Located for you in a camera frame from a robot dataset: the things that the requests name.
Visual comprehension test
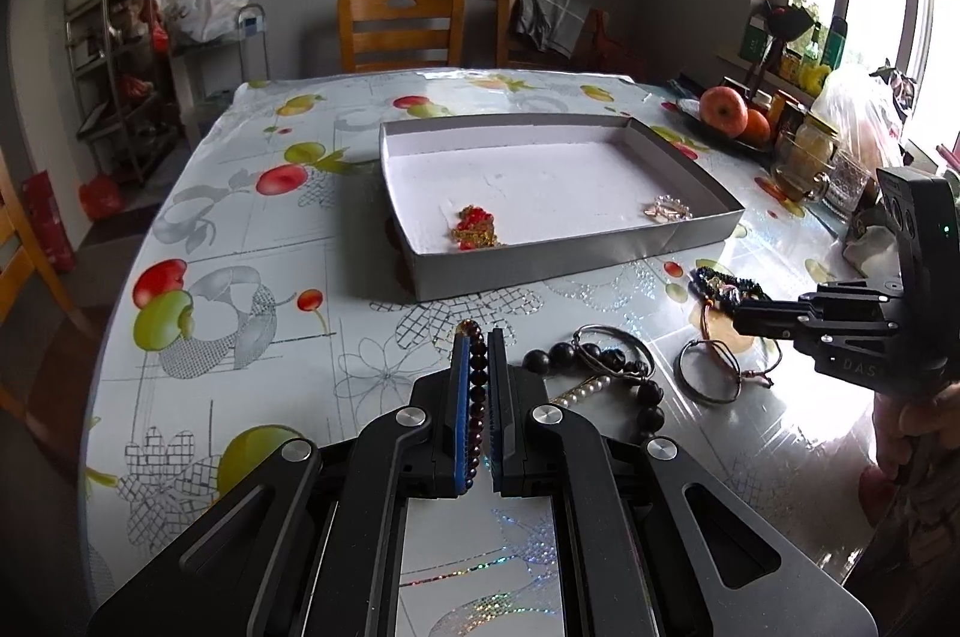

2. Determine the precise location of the red cord bracelet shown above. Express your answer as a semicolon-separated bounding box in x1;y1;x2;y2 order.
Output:
699;305;740;338

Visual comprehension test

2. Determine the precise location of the clear crystal bracelet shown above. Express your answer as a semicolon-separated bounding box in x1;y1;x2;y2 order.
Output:
641;196;692;224

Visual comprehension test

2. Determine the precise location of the silver bangle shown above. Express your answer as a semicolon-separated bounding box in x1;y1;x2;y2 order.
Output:
572;323;655;381

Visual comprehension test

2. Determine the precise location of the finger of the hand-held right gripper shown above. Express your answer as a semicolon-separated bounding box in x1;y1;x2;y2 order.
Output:
799;278;905;310
731;299;833;345

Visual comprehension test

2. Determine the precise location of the large black bead bracelet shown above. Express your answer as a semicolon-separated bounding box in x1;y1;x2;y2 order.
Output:
523;341;667;441

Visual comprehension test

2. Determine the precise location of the small metal cart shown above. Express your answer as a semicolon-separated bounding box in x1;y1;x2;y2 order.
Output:
169;3;271;130

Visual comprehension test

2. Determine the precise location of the pearl bracelet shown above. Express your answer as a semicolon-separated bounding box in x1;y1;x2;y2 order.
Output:
551;376;612;405

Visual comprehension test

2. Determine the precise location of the glass jar with yellow contents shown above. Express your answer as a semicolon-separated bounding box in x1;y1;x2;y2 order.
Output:
795;112;841;160

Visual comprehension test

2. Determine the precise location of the black hair tie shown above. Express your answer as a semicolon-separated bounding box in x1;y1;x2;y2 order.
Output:
679;337;743;405

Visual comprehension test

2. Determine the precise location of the person's right hand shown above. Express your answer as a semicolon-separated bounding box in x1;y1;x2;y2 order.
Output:
862;382;960;529

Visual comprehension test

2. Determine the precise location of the cut crystal glass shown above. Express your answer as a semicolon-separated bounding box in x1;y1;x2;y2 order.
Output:
825;149;872;212

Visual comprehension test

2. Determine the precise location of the metal shelf rack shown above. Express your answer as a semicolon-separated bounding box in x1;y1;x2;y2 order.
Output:
64;0;182;188

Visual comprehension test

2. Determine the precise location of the fruit print tablecloth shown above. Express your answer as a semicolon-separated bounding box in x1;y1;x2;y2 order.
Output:
79;69;931;637

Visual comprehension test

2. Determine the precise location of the grey shallow cardboard box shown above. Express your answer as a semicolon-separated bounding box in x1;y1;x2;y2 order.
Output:
377;112;745;302

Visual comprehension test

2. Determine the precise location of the dark red bead bracelet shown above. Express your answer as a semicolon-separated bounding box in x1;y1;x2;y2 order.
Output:
456;320;493;497

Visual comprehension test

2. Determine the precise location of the red bag by chair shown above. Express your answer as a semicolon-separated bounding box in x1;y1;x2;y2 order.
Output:
589;11;640;79

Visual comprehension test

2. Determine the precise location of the white plastic bag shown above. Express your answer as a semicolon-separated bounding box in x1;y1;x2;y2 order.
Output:
163;0;252;44

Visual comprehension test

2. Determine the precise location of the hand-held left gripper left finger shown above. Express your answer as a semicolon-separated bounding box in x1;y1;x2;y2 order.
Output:
88;331;472;637

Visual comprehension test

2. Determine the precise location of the red plastic bag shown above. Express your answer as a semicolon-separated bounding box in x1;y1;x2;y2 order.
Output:
79;173;127;223

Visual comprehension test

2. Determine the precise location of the dark blue bead bracelet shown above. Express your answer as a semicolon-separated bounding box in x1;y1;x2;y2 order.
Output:
688;266;767;313

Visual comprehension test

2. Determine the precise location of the red and gold necklace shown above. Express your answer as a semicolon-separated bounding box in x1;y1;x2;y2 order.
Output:
450;203;505;250

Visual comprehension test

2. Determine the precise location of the glass mug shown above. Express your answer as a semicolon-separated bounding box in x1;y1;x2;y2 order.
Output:
771;128;837;203

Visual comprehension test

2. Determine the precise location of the dark fruit plate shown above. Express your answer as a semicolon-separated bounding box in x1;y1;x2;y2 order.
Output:
675;97;775;154

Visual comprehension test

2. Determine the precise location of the red apple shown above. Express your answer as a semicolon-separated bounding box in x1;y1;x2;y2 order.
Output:
699;86;749;137

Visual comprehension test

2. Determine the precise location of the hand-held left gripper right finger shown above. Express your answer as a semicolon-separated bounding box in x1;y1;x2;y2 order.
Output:
487;328;880;637

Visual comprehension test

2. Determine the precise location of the red carton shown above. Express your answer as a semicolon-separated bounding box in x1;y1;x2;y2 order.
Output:
21;170;76;275

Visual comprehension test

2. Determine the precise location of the wooden chair with draped cloth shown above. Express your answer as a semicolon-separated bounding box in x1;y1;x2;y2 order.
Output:
496;0;605;72

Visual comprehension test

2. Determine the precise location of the clear plastic bag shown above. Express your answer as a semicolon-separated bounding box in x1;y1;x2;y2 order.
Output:
814;65;906;173

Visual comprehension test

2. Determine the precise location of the wooden chair with oval cutout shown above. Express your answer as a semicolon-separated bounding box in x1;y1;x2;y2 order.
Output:
337;0;466;74
0;149;97;383

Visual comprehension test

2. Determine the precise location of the pink cord bracelet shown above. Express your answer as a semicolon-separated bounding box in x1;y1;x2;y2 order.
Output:
701;337;782;387

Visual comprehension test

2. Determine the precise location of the grey draped cloth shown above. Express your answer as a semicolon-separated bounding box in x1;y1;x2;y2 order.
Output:
514;0;591;58

